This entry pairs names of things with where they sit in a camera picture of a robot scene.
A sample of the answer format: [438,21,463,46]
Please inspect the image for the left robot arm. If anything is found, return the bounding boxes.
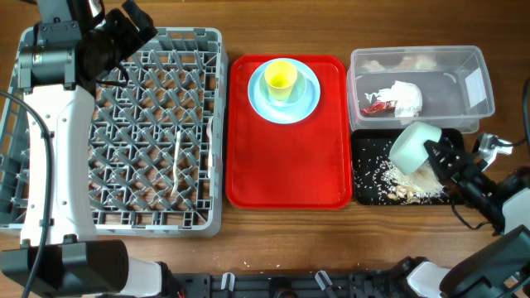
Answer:
[1,1,169,297]

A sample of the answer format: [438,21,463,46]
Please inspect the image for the clear plastic bin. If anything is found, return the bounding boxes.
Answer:
[347,46,495,133]

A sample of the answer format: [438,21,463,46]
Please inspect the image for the red plastic tray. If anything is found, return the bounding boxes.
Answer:
[224,54,353,209]

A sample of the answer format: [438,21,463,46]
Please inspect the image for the rice and food scraps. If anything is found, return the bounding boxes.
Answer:
[354,138,448,204]

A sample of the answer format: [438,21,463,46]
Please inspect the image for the red snack wrapper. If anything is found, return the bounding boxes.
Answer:
[361,100,396,117]

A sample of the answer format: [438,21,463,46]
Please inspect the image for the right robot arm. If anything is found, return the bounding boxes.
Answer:
[407,141,529,297]

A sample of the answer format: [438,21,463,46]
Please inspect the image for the yellow plastic cup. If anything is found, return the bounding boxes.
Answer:
[263,60,298,101]

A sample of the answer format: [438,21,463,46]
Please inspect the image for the cream plastic spoon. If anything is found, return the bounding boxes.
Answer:
[206,116,214,151]

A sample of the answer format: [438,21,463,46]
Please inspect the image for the light blue plate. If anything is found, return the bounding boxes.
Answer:
[247,58,320,124]

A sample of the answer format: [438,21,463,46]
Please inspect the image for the green bowl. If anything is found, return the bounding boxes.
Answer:
[388,122,442,175]

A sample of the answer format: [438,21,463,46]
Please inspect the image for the white napkin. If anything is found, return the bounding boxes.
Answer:
[364,81,423,118]

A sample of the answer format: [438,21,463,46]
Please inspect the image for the grey plastic dishwasher rack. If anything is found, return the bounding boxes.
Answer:
[0,26,229,239]

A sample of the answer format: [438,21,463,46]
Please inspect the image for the black plastic tray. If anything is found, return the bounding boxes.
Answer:
[349,127,474,207]

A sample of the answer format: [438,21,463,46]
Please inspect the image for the light blue bowl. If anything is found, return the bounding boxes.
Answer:
[259,70,306,108]

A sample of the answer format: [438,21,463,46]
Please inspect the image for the cream plastic fork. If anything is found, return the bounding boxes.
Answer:
[171,129,181,195]

